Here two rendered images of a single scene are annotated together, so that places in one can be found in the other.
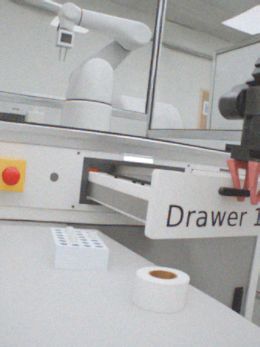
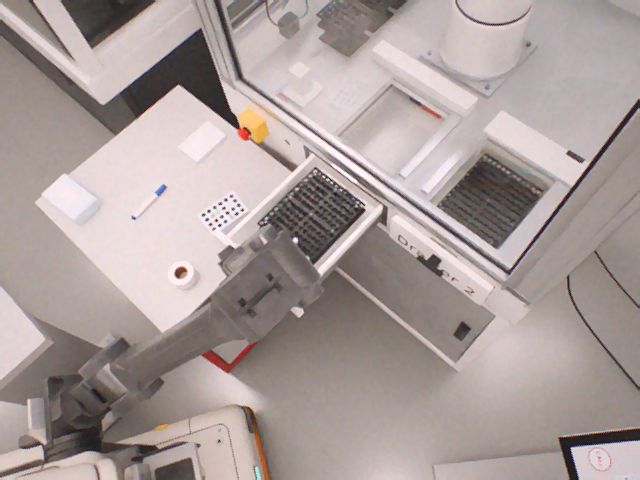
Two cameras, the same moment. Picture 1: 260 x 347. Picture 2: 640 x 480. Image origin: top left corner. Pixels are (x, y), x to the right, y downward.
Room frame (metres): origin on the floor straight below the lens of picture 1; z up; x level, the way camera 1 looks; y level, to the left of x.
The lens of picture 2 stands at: (0.72, -0.67, 2.06)
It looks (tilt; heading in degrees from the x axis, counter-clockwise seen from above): 66 degrees down; 78
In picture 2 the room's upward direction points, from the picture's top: 9 degrees counter-clockwise
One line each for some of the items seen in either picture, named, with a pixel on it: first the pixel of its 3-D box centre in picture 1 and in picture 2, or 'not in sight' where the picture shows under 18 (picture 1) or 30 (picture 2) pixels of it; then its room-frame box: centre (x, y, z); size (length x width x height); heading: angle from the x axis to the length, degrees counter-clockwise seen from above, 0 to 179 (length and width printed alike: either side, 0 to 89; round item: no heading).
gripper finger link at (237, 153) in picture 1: (252, 177); not in sight; (0.62, -0.21, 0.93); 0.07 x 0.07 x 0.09; 28
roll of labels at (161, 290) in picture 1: (160, 288); (183, 275); (0.45, -0.06, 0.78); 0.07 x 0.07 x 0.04
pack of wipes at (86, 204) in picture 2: not in sight; (71, 199); (0.19, 0.30, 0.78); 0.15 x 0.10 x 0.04; 122
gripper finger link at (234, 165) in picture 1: (249, 176); not in sight; (0.62, -0.21, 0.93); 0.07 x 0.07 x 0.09; 28
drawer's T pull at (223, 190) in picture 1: (230, 191); not in sight; (0.62, -0.18, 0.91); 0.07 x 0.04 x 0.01; 117
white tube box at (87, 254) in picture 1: (76, 248); (224, 215); (0.60, 0.08, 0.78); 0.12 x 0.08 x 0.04; 17
